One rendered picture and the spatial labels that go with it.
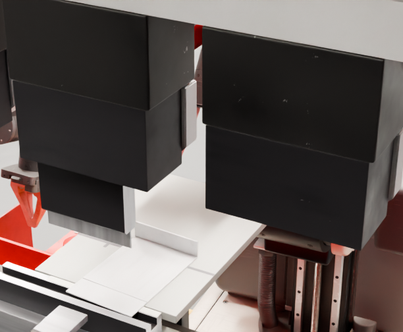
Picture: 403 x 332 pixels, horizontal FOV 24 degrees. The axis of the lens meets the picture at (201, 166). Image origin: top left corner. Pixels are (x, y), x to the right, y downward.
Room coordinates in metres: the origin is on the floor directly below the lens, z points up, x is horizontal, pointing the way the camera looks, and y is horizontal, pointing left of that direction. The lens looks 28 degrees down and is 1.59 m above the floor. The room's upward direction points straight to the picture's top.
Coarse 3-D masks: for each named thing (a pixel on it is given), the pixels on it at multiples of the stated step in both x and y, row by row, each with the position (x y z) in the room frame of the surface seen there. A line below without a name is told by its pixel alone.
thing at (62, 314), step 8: (56, 312) 0.79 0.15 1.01; (64, 312) 0.79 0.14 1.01; (72, 312) 0.79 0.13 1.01; (80, 312) 0.80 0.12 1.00; (48, 320) 0.78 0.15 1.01; (56, 320) 0.78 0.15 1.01; (64, 320) 0.78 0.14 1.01; (72, 320) 0.78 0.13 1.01; (80, 320) 0.78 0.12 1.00; (40, 328) 0.77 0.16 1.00; (48, 328) 0.77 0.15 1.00; (56, 328) 0.77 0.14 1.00; (64, 328) 0.77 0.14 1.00; (72, 328) 0.77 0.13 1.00
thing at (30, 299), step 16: (16, 272) 0.88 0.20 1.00; (32, 272) 0.87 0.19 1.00; (0, 288) 0.86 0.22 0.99; (16, 288) 0.85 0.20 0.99; (32, 288) 0.84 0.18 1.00; (48, 288) 0.86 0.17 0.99; (64, 288) 0.85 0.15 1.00; (16, 304) 0.85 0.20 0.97; (32, 304) 0.84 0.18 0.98; (48, 304) 0.83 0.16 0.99; (64, 304) 0.82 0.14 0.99; (80, 304) 0.82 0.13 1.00; (96, 304) 0.83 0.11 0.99; (96, 320) 0.80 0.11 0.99; (112, 320) 0.79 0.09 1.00; (128, 320) 0.79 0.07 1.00; (144, 320) 0.80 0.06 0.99; (160, 320) 0.80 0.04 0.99
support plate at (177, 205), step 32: (160, 192) 1.05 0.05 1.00; (192, 192) 1.05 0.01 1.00; (160, 224) 0.98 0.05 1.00; (192, 224) 0.98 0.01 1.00; (224, 224) 0.98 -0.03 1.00; (256, 224) 0.98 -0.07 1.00; (64, 256) 0.91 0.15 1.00; (96, 256) 0.91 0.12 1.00; (224, 256) 0.91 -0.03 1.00; (192, 288) 0.84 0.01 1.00
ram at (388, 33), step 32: (96, 0) 0.76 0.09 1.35; (128, 0) 0.75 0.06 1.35; (160, 0) 0.73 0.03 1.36; (192, 0) 0.72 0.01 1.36; (224, 0) 0.71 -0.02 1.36; (256, 0) 0.69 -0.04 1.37; (288, 0) 0.68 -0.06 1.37; (320, 0) 0.67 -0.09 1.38; (352, 0) 0.66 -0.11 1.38; (384, 0) 0.65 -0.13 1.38; (256, 32) 0.69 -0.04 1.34; (288, 32) 0.68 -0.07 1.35; (320, 32) 0.67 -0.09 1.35; (352, 32) 0.66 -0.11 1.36; (384, 32) 0.65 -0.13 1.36
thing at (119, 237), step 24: (48, 168) 0.83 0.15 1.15; (48, 192) 0.83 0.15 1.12; (72, 192) 0.82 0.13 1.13; (96, 192) 0.81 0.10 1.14; (120, 192) 0.79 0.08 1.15; (48, 216) 0.85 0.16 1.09; (72, 216) 0.82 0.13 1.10; (96, 216) 0.81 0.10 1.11; (120, 216) 0.79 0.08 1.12; (120, 240) 0.80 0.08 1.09
